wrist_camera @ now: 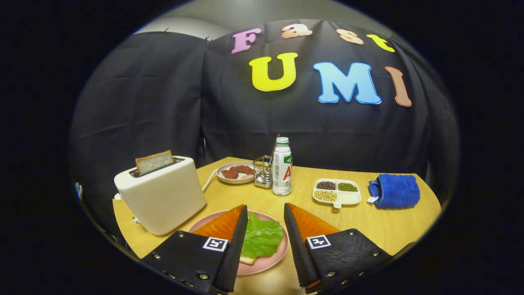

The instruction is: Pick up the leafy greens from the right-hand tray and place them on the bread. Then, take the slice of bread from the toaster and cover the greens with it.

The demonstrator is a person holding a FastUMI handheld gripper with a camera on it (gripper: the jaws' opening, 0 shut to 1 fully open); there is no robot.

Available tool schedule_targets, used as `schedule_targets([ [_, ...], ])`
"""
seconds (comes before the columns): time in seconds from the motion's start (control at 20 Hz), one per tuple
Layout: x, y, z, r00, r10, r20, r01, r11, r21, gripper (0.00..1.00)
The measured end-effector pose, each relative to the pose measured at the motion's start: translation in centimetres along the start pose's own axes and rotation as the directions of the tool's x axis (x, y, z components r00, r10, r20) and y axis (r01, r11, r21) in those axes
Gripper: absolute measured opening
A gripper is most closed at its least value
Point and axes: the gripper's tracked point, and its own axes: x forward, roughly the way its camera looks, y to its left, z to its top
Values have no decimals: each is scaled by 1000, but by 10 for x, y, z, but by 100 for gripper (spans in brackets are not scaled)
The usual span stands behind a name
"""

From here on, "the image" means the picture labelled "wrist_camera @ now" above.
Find toasted brown bread slice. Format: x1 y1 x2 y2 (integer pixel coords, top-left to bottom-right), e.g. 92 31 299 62
136 150 174 176

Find white toaster cable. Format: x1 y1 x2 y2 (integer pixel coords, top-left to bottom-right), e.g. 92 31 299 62
202 169 218 192

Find black backdrop cloth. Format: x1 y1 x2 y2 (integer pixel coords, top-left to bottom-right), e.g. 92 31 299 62
69 18 461 238

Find green lettuce leaf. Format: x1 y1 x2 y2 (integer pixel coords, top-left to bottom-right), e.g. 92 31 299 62
241 213 284 259

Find beige plate with meat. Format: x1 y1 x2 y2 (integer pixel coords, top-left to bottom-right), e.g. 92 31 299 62
216 161 256 184

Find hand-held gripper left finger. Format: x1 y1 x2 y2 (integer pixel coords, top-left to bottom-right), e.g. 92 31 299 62
141 204 249 295

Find white divided dish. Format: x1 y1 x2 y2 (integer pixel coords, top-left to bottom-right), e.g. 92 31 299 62
312 178 362 209

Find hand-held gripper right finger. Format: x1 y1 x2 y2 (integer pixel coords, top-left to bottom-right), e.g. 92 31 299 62
283 202 393 295

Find cream white toaster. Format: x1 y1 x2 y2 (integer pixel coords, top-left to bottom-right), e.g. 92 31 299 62
114 156 207 236

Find wire mesh utensil holder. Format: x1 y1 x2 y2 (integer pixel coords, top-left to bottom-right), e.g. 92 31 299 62
253 156 273 189

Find folded blue towel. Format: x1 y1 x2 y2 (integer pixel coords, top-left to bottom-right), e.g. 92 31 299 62
367 174 421 210

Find white drink bottle green cap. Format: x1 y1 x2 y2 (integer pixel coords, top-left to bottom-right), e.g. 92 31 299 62
272 137 293 196

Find pink round plate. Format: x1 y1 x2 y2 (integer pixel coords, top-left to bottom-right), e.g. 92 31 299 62
187 210 290 276

